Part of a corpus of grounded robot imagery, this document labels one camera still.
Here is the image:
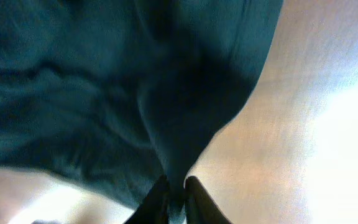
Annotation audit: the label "dark green Nike t-shirt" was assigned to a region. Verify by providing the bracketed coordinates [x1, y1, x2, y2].
[0, 0, 283, 223]

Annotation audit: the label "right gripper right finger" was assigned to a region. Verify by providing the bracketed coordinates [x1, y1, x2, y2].
[185, 176, 231, 224]

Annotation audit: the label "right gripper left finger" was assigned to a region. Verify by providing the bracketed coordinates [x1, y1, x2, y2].
[124, 175, 169, 224]

